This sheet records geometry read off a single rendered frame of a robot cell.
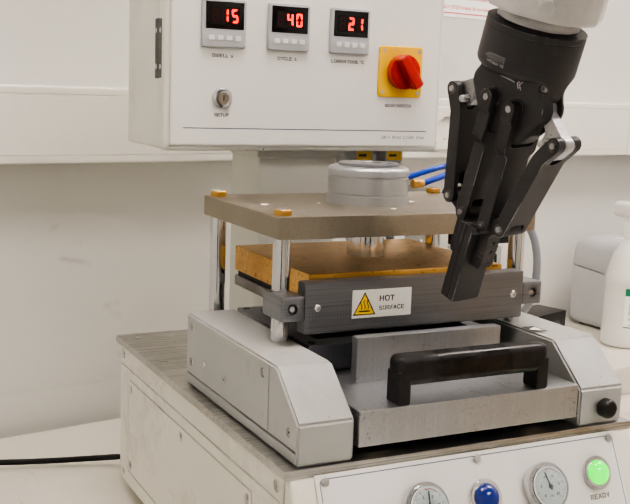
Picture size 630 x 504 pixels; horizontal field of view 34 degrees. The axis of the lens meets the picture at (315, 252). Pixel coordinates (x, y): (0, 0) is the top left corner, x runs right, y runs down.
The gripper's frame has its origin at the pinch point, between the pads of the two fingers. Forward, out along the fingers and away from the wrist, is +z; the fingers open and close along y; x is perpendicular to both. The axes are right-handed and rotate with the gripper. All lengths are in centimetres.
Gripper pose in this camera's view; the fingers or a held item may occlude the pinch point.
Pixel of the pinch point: (469, 259)
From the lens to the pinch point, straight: 86.1
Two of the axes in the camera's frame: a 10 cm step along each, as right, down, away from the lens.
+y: 5.5, 4.8, -6.9
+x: 8.2, -1.2, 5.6
